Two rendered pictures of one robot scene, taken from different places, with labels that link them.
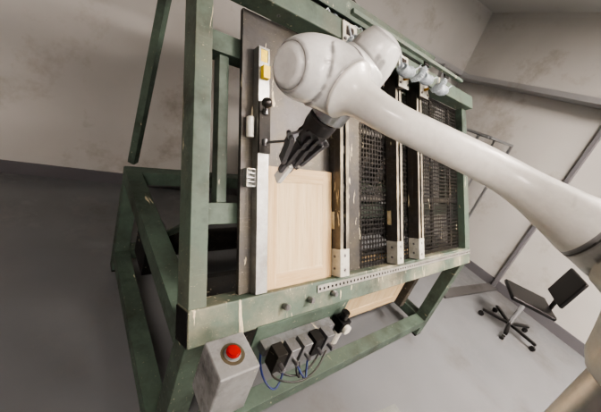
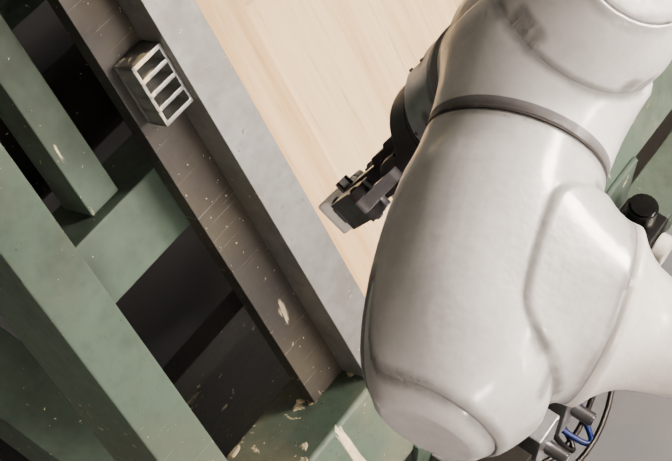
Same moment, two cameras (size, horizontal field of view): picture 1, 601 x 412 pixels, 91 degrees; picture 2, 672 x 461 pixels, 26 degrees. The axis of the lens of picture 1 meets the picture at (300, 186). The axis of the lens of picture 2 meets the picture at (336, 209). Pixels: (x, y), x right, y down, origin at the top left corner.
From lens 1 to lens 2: 0.72 m
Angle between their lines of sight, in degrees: 38
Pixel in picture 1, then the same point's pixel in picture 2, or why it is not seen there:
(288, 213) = (332, 70)
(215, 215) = (121, 260)
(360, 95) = (657, 380)
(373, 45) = (605, 70)
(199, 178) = (35, 251)
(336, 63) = (567, 366)
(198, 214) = (103, 343)
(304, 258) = not seen: hidden behind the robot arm
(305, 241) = not seen: hidden behind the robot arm
